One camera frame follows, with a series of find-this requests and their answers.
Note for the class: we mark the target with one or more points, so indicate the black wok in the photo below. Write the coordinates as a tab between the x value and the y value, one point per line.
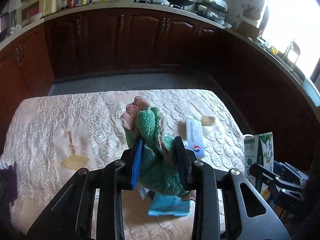
181	3

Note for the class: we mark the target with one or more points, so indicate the black dish rack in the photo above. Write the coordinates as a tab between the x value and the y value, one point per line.
211	9

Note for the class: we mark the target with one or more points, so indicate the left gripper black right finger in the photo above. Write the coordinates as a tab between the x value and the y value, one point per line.
184	160

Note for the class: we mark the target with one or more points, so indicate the pink quilted table cover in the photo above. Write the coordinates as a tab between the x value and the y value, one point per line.
45	131

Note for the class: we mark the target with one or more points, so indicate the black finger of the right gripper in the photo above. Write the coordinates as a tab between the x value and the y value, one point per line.
267	177

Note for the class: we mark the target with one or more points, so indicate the cardboard box on counter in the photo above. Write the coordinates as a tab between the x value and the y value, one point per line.
247	30

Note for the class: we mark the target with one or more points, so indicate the green terry cloth rag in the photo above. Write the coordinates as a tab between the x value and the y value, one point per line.
159	168

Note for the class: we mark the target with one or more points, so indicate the blue wet wipes pack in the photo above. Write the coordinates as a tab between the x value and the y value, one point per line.
168	206

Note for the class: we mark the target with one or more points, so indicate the cream microwave oven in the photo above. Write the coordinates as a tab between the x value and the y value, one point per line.
34	7

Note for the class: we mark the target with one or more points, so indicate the green white milk carton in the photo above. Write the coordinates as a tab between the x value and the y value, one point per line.
259	150

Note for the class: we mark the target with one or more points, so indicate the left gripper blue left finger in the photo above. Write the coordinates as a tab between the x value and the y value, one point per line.
136	157

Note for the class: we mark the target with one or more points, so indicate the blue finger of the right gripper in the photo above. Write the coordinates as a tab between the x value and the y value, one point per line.
287	168

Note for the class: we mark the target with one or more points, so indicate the white toothpaste box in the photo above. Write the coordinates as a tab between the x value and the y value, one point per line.
194	137

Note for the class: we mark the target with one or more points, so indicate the dark wooden lower cabinets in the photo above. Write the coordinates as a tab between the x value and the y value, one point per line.
106	38

